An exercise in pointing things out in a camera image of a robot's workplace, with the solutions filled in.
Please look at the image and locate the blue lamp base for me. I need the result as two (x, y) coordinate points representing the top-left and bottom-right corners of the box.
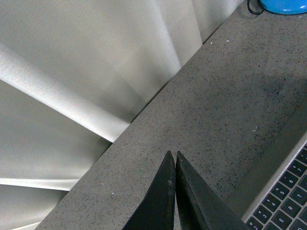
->
(260, 0), (307, 15)

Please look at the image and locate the grey laptop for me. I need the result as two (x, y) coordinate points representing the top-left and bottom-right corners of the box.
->
(242, 136), (307, 230)

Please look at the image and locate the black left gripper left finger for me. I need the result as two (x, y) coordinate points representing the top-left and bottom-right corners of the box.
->
(123, 151), (176, 230)

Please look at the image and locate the white pleated curtain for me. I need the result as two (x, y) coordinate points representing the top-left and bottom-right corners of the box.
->
(0, 0), (240, 230)

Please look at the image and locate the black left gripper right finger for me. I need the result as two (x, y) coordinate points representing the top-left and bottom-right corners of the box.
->
(176, 151), (248, 230)

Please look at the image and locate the black power cable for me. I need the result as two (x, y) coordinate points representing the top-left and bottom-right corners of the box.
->
(246, 0), (264, 15)

